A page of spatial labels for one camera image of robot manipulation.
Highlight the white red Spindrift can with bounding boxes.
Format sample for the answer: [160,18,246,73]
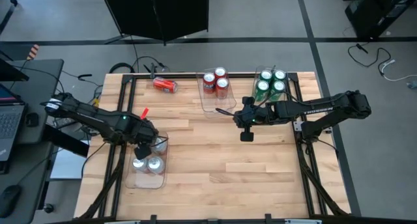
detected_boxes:
[151,136,169,155]
[132,157,149,173]
[147,156,165,175]

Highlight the white board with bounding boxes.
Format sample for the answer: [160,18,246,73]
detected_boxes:
[50,148,88,180]

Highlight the black flat panel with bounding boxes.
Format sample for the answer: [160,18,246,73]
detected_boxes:
[41,124,91,158]

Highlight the black folding partition screen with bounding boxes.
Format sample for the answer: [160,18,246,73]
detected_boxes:
[98,0,210,45]

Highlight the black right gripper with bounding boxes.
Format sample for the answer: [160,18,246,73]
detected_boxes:
[233,96,276,143]

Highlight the black aluminium table frame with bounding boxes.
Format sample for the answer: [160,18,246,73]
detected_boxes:
[74,72,352,224]

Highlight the grey desk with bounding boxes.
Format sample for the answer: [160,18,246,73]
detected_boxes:
[0,58,65,224]

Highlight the green Sprite can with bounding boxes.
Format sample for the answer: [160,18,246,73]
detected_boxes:
[270,79,287,102]
[272,69,287,82]
[259,69,274,82]
[253,79,270,103]

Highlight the black cable coil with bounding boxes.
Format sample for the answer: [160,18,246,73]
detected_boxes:
[108,62,136,75]

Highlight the grey open laptop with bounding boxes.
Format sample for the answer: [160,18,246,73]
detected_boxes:
[0,83,27,163]

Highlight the small black puck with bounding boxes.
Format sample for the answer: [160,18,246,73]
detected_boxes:
[25,112,40,128]

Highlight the clear plastic bin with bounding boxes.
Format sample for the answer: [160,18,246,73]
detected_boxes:
[252,64,290,104]
[124,130,169,189]
[196,66,238,115]

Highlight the black floor cable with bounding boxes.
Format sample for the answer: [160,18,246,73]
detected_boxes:
[347,42,392,76]

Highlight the orange black striped marker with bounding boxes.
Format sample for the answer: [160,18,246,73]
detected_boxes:
[26,43,40,61]

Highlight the black computer mouse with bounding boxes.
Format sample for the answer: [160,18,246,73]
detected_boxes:
[0,184,23,219]

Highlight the white floor cable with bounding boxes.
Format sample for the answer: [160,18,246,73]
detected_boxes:
[379,59,417,83]

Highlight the black computer cases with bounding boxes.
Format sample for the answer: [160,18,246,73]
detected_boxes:
[338,0,417,40]

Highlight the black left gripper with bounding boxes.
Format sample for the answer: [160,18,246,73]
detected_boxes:
[134,123,160,160]

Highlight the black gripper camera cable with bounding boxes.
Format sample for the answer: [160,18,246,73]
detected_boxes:
[214,107,237,118]

